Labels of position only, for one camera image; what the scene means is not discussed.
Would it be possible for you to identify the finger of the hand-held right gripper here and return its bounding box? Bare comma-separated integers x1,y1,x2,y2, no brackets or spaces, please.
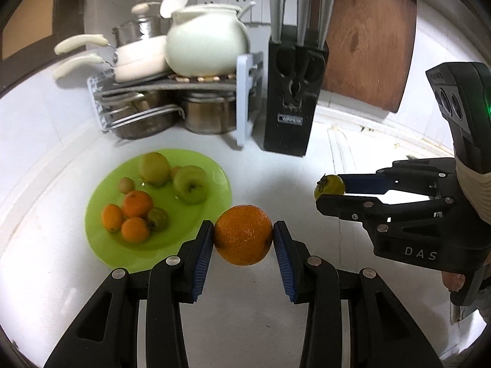
339,157,458,201
315,194,457,226

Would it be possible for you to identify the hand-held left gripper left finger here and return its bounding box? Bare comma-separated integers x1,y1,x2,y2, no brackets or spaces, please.
44,220,215,368

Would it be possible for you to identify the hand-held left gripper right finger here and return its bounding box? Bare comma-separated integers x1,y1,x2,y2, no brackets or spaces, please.
272,220,442,368

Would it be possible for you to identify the yellow-green tomato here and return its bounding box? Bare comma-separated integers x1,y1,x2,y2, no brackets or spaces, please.
314,174,346,201

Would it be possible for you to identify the large orange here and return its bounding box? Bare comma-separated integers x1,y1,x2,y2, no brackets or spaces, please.
214,204,274,266

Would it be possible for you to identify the small orange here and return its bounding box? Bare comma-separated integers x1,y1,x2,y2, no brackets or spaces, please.
121,217,150,243
101,204,124,233

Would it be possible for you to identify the green apple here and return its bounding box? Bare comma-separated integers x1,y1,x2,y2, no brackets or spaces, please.
172,166,208,205

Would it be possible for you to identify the medium orange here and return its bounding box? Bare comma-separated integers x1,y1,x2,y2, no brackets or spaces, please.
122,190,154,219

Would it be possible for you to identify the large yellow-green fruit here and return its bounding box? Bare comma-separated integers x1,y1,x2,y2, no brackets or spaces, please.
138,152,171,188

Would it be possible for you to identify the green plastic plate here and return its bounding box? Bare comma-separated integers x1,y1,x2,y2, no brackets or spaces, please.
84,149,234,271

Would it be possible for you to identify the person's right hand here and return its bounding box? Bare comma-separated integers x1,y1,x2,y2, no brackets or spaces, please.
441,270,466,294

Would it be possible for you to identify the green tomato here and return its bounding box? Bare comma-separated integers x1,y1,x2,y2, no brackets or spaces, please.
146,207,169,232

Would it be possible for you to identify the black knife block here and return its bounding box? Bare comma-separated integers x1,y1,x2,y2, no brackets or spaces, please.
263,34,331,158

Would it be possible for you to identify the wooden cutting board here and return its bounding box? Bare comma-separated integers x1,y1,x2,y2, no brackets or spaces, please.
320,0,418,113

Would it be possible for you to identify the white dish rack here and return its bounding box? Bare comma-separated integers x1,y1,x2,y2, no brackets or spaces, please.
86,52,265,149

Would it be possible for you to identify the wooden beaded trivet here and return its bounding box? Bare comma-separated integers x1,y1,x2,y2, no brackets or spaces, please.
169,73,236,84

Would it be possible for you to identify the white saucepan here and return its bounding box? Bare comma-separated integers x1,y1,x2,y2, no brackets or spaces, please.
54,35,169,83

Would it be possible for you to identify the white ceramic pot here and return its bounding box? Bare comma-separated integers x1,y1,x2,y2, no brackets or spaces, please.
165,2,257,76

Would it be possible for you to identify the steel pot with glass lid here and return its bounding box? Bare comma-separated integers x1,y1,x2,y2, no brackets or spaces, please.
54,3,171,55

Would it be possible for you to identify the dark wooden cabinet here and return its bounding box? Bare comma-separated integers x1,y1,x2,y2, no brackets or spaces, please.
0,0,85,62

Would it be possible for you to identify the steel-handled knife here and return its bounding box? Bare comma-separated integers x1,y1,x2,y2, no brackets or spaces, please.
296,0,313,44
267,0,286,43
316,0,337,48

